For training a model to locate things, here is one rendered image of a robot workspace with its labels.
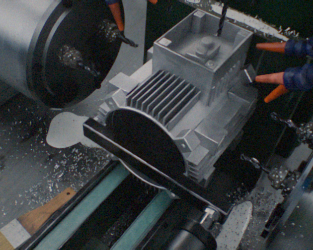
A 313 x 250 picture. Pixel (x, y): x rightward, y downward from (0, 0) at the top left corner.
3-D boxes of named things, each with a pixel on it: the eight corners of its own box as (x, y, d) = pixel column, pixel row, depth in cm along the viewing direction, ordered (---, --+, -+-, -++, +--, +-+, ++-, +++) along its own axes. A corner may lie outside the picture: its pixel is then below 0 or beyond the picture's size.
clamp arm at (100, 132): (231, 213, 53) (93, 126, 62) (236, 202, 51) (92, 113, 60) (219, 231, 51) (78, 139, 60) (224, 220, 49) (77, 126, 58)
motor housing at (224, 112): (162, 96, 79) (171, 16, 65) (243, 141, 73) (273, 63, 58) (98, 156, 68) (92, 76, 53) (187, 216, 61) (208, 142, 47)
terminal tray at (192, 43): (189, 44, 66) (195, 7, 61) (243, 70, 63) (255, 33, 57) (148, 79, 59) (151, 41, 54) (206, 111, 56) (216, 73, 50)
